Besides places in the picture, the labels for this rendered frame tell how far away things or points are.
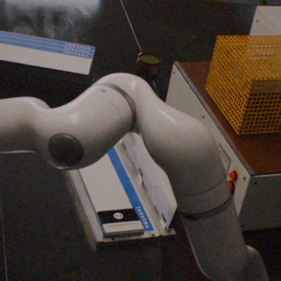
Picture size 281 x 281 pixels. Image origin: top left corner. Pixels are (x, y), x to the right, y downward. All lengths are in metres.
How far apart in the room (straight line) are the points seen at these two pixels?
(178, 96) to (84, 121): 1.10
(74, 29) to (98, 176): 0.89
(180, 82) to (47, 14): 0.82
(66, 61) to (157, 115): 1.22
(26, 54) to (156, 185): 0.68
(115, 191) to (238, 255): 0.80
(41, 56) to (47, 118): 1.21
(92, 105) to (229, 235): 0.30
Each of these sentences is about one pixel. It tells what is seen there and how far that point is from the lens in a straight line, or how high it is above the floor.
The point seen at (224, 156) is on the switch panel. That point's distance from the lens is 2.01.
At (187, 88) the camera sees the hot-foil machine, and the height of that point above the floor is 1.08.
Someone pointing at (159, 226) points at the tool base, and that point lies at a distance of 1.94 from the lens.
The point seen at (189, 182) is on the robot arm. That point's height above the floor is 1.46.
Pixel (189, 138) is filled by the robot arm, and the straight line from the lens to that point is 1.18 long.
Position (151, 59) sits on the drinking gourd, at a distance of 2.49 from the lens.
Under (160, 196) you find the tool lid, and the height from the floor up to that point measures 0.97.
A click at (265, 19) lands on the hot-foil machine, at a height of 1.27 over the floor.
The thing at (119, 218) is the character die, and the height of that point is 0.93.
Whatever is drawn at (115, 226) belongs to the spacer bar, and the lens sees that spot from 1.90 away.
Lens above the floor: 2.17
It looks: 34 degrees down
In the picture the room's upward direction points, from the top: 11 degrees clockwise
